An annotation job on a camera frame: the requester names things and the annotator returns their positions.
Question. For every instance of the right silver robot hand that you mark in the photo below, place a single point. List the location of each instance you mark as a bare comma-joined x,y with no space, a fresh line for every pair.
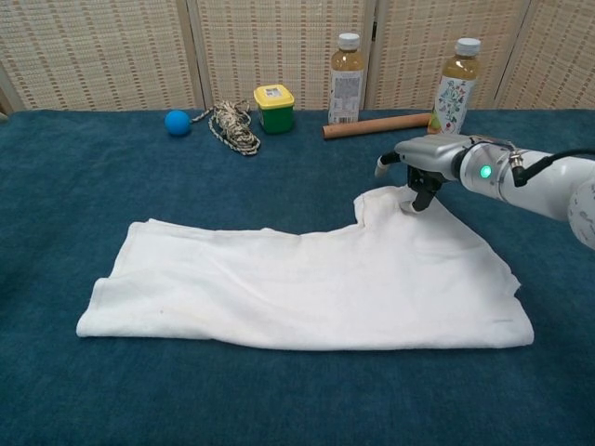
432,155

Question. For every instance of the white t-shirt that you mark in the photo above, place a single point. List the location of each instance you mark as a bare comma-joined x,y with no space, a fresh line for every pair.
279,279

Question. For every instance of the woven bamboo folding screen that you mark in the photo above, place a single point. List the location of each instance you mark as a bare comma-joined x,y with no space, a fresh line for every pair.
279,51

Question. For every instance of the tea bottle with floral label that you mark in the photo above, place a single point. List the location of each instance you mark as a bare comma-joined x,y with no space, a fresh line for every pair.
455,97

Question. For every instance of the wooden cylinder stick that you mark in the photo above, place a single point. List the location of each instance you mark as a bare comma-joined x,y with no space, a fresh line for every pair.
372,126

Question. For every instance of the tea bottle with text label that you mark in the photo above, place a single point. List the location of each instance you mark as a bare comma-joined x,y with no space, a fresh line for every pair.
346,88

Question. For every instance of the yellow-lidded green container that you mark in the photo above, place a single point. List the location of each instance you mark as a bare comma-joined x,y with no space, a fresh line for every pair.
275,111

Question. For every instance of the blue ball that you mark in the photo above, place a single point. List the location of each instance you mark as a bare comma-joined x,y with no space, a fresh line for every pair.
177,123

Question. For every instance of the blue felt table cloth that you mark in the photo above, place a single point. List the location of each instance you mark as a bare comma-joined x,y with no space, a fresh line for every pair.
139,186

